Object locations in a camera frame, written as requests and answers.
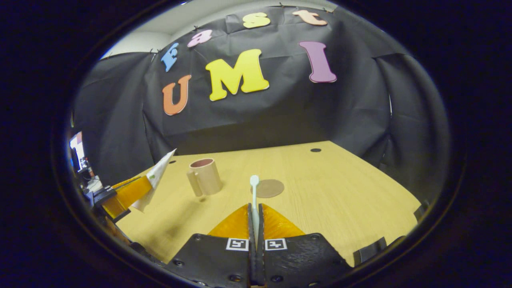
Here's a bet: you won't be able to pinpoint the pale green toothbrush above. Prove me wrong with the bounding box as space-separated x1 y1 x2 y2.
250 175 260 248

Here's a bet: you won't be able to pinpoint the computer monitor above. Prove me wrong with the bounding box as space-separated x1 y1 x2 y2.
69 131 86 172

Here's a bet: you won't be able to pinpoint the brown round coaster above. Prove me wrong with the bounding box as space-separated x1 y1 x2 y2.
256 179 285 199

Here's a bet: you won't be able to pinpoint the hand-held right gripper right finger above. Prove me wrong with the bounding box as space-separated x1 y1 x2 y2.
258 203 354 288

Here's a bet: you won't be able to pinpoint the beige cup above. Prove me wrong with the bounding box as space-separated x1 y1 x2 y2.
186 158 223 197

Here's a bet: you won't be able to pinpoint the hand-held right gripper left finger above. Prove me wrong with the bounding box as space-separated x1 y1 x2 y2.
164 203 256 288

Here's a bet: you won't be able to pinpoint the black backdrop cloth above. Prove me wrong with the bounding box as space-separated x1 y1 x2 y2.
72 6 450 200

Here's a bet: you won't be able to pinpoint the white toothpaste tube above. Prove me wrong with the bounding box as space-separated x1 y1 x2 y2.
131 149 177 212

